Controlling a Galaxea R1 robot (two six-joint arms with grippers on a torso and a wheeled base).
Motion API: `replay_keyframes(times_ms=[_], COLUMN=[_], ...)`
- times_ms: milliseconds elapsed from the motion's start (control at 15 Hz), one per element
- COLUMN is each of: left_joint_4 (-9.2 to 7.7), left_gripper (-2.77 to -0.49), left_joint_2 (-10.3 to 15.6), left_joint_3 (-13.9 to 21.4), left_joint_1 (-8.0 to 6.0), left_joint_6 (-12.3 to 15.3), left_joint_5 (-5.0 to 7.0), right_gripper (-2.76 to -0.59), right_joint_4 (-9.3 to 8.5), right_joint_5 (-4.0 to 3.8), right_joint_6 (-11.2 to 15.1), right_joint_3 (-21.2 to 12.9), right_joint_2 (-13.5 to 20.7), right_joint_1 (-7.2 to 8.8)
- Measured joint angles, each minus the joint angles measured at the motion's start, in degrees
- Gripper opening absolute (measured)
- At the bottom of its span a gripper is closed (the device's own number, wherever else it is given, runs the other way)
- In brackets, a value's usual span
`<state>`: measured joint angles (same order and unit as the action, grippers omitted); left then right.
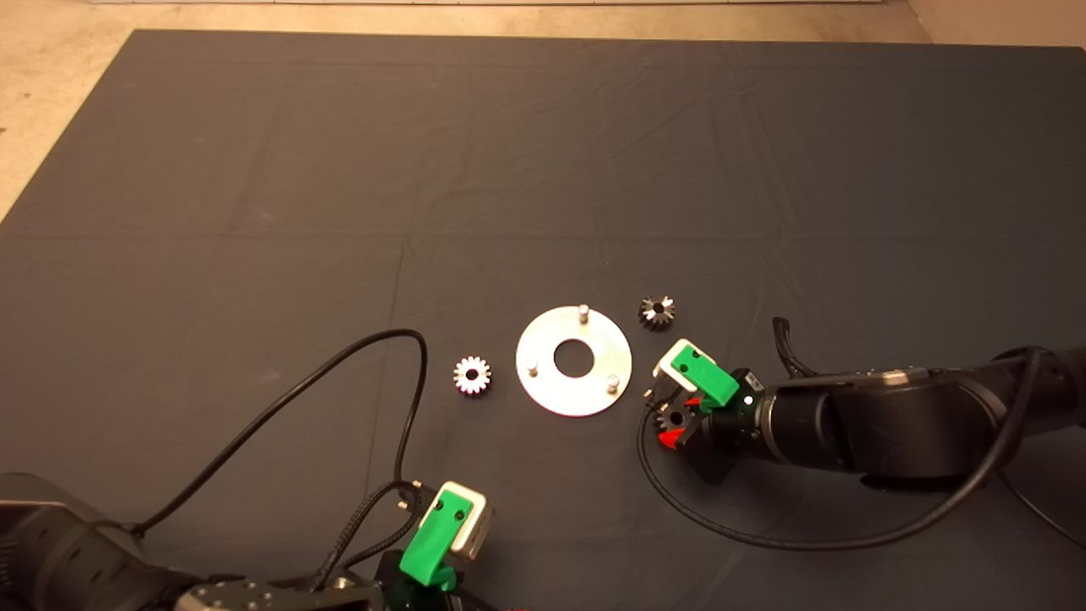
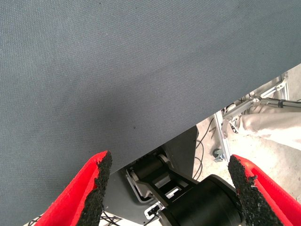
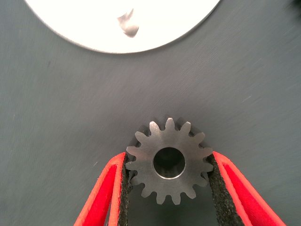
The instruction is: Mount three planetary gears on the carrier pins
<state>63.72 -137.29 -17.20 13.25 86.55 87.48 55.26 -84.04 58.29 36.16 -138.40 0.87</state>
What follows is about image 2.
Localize black hinge bracket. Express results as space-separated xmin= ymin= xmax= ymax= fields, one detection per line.
xmin=126 ymin=153 xmax=198 ymax=208

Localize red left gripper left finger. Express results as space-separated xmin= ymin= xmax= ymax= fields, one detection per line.
xmin=40 ymin=150 xmax=113 ymax=226

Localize aluminium profile post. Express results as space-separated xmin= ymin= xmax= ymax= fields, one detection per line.
xmin=213 ymin=111 xmax=232 ymax=163

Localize dark grey table cloth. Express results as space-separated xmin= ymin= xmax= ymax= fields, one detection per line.
xmin=0 ymin=0 xmax=301 ymax=226

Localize metal rod with black clamp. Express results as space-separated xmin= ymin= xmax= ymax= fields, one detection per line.
xmin=250 ymin=96 xmax=301 ymax=109

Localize diagonal aluminium strut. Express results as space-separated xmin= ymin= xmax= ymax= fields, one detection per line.
xmin=222 ymin=99 xmax=256 ymax=120

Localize black cylinder housing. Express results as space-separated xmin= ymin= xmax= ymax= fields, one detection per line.
xmin=159 ymin=174 xmax=246 ymax=226

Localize grey metal panel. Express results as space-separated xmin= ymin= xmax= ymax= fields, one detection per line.
xmin=103 ymin=125 xmax=198 ymax=226

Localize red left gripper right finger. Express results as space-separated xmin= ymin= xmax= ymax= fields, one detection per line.
xmin=228 ymin=154 xmax=301 ymax=226

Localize person leg beige trousers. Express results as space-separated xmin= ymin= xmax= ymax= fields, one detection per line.
xmin=238 ymin=105 xmax=301 ymax=151

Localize aluminium profile beam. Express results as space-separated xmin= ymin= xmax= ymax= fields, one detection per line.
xmin=258 ymin=72 xmax=290 ymax=101

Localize thin black floor cable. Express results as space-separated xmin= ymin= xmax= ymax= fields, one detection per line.
xmin=192 ymin=117 xmax=215 ymax=182

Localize grey caster wheel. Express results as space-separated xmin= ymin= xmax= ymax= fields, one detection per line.
xmin=212 ymin=148 xmax=224 ymax=163

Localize tangled black floor cables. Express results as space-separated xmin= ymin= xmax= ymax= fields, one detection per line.
xmin=23 ymin=211 xmax=123 ymax=226

